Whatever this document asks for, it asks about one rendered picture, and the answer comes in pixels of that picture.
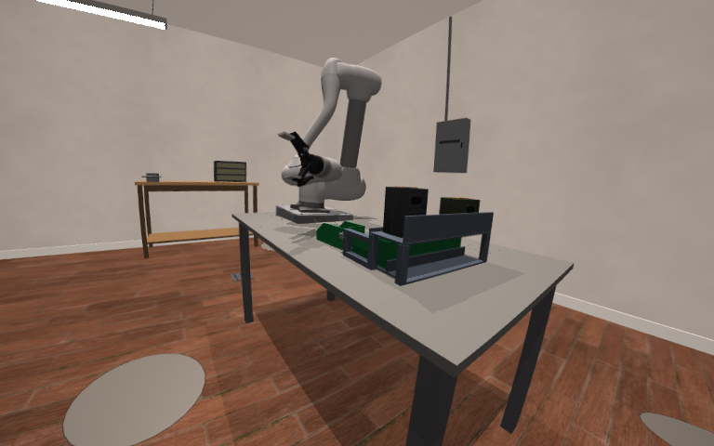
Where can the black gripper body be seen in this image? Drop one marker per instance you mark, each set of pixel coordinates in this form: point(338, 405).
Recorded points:
point(317, 163)

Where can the dark grey case with orange latches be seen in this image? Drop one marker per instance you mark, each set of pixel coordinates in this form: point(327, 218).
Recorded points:
point(401, 202)

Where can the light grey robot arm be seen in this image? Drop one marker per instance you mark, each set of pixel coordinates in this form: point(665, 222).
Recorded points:
point(341, 182)

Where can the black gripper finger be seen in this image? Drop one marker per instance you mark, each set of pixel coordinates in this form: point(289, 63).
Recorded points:
point(301, 176)
point(300, 146)

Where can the green open-front bin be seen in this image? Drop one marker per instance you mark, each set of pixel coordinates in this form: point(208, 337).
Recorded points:
point(330, 234)
point(387, 250)
point(424, 248)
point(448, 244)

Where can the grey metal shelf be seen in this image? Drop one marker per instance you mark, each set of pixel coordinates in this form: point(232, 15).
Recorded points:
point(424, 229)

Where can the dark green tool case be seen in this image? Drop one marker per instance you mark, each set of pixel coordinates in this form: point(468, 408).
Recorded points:
point(458, 205)

